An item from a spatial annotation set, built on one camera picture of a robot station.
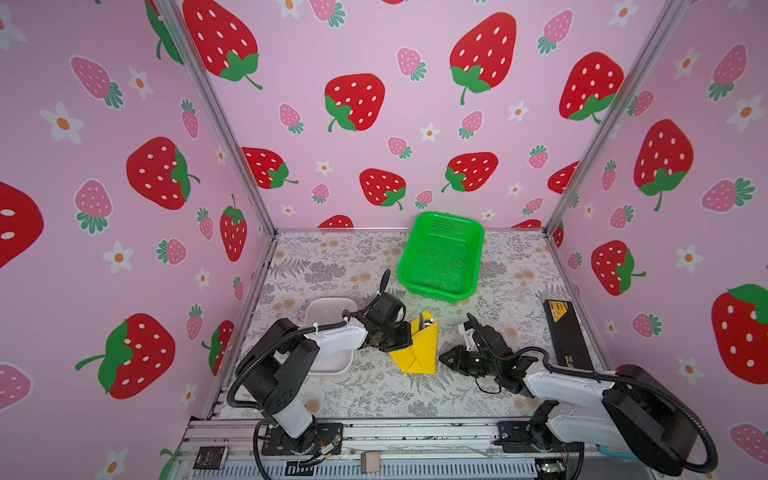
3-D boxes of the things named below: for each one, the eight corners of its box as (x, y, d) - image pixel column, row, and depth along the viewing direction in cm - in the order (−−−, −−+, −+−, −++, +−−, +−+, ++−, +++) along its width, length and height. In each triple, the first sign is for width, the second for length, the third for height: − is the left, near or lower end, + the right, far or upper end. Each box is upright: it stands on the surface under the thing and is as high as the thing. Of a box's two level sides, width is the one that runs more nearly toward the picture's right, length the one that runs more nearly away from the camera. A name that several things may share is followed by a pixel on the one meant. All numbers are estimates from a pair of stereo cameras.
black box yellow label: (558, 366, 88) (562, 363, 86) (543, 303, 102) (546, 299, 100) (589, 370, 87) (594, 367, 85) (570, 306, 101) (574, 301, 99)
